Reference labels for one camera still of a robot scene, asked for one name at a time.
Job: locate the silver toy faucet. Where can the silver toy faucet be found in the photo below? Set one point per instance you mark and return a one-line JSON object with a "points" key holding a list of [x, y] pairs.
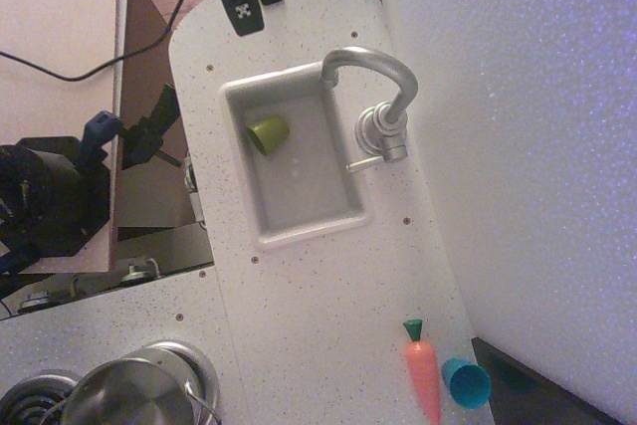
{"points": [[381, 130]]}

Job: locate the orange toy carrot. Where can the orange toy carrot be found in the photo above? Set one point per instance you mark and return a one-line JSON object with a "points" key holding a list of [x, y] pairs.
{"points": [[422, 363]]}

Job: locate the white speckled toy countertop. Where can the white speckled toy countertop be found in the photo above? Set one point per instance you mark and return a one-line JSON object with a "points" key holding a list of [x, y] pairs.
{"points": [[309, 332]]}

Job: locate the green plastic cup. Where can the green plastic cup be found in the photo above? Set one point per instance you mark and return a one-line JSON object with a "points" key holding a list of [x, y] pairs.
{"points": [[269, 133]]}

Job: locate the teal plastic cup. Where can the teal plastic cup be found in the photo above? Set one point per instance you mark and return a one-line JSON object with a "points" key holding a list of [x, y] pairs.
{"points": [[468, 384]]}

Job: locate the steel pot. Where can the steel pot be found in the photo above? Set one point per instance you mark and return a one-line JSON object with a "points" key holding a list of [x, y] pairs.
{"points": [[131, 390]]}

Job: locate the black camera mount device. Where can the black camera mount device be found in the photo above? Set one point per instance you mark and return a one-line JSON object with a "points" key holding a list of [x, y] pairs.
{"points": [[55, 196]]}

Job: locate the silver stove burner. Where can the silver stove burner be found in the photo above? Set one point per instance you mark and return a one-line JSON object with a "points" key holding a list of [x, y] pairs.
{"points": [[38, 399], [190, 367]]}

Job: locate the blue clamp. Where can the blue clamp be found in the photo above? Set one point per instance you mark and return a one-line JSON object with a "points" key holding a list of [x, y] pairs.
{"points": [[98, 131]]}

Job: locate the grey toy sink basin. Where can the grey toy sink basin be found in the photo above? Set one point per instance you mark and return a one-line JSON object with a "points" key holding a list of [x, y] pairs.
{"points": [[302, 190]]}

